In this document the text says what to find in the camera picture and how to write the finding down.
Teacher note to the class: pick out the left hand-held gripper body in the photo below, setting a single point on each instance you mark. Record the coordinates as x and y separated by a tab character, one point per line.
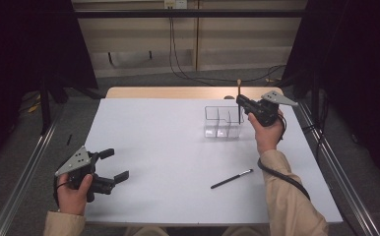
76	161

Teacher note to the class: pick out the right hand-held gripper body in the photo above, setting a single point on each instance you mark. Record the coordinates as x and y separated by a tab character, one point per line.
264	111

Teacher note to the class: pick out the black pencil with orange end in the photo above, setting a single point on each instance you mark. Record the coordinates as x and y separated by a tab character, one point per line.
239	87

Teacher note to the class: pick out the clear plastic pen holder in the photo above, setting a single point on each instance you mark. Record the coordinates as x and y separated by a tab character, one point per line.
221	131

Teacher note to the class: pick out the black pen with silver tip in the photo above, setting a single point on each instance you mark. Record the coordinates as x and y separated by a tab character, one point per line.
230	179

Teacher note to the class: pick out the person's right hand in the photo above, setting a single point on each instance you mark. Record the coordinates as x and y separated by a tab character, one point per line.
268	136

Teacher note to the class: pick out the person's left hand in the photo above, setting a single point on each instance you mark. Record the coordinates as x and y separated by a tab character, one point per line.
73	201

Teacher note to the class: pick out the dark round knob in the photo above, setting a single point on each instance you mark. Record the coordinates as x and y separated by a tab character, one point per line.
229	97

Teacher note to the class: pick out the small black floor object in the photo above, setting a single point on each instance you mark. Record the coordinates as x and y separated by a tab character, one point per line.
69	139

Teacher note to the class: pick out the white table mat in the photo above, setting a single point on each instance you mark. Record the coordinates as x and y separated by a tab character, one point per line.
161	170

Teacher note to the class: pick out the person's left leg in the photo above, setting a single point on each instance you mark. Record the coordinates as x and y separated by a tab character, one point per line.
147	231

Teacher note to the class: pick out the black curtain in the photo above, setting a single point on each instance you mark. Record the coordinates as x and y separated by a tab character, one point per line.
20	49
358	65

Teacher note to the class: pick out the black stand post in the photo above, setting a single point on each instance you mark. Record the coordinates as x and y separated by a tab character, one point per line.
315	108
45	111

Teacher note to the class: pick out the aluminium floor rail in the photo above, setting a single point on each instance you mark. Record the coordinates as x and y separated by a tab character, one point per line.
361	213
24	183

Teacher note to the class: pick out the black wall hook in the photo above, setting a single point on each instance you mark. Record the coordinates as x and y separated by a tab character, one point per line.
111	59
150	54

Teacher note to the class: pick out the white wall socket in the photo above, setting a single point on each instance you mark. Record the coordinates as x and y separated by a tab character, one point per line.
175	4

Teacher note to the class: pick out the black horizontal frame bar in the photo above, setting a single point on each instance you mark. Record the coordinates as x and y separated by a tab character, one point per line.
145	13

